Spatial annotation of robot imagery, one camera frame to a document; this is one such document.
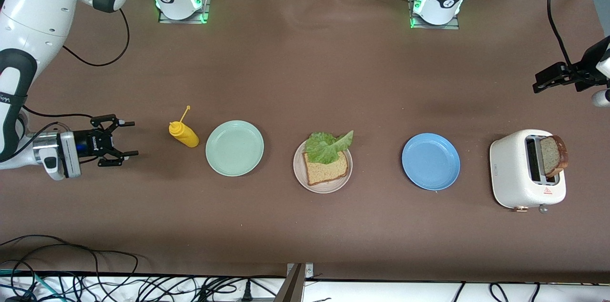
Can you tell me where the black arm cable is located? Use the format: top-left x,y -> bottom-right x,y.
547,0 -> 572,65
21,7 -> 130,150

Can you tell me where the dark-crust bread slice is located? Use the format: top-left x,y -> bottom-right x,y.
539,135 -> 569,178

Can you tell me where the beige plate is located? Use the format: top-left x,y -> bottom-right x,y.
293,138 -> 354,194

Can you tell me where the yellow mustard squeeze bottle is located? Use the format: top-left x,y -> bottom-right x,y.
169,106 -> 200,148

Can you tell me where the black floor cable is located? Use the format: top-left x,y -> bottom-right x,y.
0,234 -> 101,293
489,283 -> 510,302
10,245 -> 139,293

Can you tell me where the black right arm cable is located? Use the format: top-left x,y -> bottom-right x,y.
21,7 -> 130,150

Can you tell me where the mint green plate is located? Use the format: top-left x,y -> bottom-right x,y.
205,120 -> 264,177

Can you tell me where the blue plate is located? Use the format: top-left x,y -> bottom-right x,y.
402,132 -> 461,191

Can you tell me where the teal cable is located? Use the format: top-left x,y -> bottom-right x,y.
0,269 -> 62,302

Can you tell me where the green lettuce leaf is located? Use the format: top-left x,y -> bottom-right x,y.
304,130 -> 355,165

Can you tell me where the white two-slot toaster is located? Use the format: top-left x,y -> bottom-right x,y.
489,129 -> 567,213

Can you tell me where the light brown bread slice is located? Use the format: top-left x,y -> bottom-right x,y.
302,150 -> 350,186

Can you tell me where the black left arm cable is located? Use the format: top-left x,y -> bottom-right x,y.
547,0 -> 572,65

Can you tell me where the grey metal post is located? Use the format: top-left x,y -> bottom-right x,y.
274,262 -> 315,302

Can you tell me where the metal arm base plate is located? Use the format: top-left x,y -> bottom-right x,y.
158,0 -> 213,24
407,0 -> 460,30

